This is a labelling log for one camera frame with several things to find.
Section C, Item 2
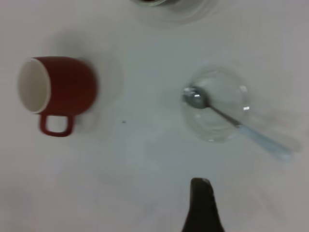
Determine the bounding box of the clear round glass dish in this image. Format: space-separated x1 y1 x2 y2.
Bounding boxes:
182 67 251 143

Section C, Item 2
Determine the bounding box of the clear double-wall glass cup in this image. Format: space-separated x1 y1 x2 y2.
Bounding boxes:
130 0 218 25

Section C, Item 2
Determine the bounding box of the red ceramic mug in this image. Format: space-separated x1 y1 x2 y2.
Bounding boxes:
16 56 98 138

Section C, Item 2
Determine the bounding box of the metal spoon pale blue handle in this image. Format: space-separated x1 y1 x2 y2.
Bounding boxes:
183 86 294 161

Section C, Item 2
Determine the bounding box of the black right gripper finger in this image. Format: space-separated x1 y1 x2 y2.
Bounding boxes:
181 177 225 232

